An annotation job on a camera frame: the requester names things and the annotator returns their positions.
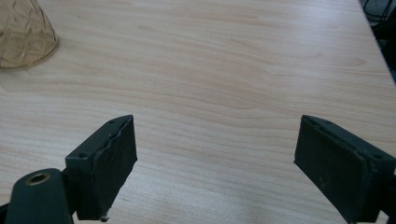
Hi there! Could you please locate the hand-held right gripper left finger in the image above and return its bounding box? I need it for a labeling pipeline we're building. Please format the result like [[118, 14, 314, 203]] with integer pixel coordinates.
[[64, 114, 138, 222]]

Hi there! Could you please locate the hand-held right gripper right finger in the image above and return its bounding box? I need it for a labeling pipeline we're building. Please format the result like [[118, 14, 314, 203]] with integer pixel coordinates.
[[293, 114, 396, 224]]

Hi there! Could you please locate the clear glass mug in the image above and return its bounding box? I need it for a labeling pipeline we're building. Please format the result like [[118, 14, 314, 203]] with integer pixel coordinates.
[[0, 0, 60, 70]]

